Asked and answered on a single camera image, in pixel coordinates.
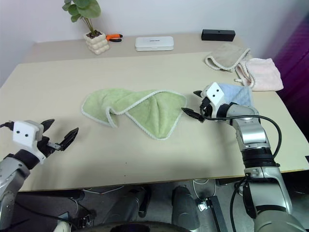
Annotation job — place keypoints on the blue towel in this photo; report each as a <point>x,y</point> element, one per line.
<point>239,95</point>

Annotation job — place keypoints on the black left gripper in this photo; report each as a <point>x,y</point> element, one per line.
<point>44,146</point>

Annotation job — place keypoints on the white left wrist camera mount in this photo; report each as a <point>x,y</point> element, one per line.
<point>24,134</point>

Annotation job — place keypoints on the pink towel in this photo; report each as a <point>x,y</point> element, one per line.
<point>263,75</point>

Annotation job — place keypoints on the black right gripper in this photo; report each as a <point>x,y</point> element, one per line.
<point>205,108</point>

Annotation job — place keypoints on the green leafy plant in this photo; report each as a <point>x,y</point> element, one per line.
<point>84,7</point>

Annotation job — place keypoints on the white flat case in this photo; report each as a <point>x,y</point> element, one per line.
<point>154,43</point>

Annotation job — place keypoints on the white bubbly plant pot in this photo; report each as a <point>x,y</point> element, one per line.
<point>96,44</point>

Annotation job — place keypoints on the orange black pliers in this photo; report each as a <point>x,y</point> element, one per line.
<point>113,37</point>

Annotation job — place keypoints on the black rectangular box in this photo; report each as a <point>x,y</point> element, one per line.
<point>218,35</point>

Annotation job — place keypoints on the beige towel with white trim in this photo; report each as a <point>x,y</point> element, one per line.
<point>227,56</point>

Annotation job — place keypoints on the black metal bar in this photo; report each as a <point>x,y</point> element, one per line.
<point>217,212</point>

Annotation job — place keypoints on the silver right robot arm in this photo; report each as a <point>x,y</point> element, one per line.
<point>251,135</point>

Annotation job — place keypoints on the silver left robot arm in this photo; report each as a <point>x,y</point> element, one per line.
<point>9,174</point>

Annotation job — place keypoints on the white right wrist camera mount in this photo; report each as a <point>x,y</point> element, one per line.
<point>214,94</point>

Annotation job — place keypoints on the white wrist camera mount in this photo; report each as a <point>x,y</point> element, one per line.
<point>24,134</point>
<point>214,94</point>

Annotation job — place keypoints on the green towel with white trim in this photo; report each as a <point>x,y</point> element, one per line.
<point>144,108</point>

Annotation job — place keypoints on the dark rounded shape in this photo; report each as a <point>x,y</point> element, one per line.
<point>184,207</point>

